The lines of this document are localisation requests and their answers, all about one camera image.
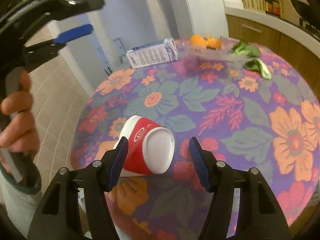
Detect blue white milk carton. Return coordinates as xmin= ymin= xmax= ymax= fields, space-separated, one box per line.
xmin=126 ymin=38 xmax=178 ymax=69

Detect red white paper cup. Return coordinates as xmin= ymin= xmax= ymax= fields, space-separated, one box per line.
xmin=120 ymin=115 xmax=175 ymax=177

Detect orange peel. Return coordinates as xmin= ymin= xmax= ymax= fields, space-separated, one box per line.
xmin=189 ymin=35 xmax=221 ymax=50

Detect green vegetable stalk piece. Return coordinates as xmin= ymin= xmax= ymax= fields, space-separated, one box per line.
xmin=244 ymin=58 xmax=272 ymax=80

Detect green leafy vegetable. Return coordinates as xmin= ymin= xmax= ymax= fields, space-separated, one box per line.
xmin=231 ymin=40 xmax=261 ymax=58

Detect person left hand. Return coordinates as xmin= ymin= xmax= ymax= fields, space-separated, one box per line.
xmin=1 ymin=70 xmax=40 ymax=160

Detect floral purple tablecloth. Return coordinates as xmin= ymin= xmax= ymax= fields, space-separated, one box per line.
xmin=71 ymin=47 xmax=319 ymax=239

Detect wooden base cabinets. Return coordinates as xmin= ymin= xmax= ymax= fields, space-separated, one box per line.
xmin=226 ymin=15 xmax=319 ymax=96

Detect beige utensil holder basket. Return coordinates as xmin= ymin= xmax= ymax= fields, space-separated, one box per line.
xmin=242 ymin=0 xmax=265 ymax=13

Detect dark vinegar bottle red label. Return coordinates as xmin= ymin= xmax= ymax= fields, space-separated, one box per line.
xmin=272 ymin=0 xmax=281 ymax=17

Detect black wok with lid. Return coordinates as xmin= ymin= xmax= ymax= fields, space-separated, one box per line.
xmin=290 ymin=0 xmax=319 ymax=24

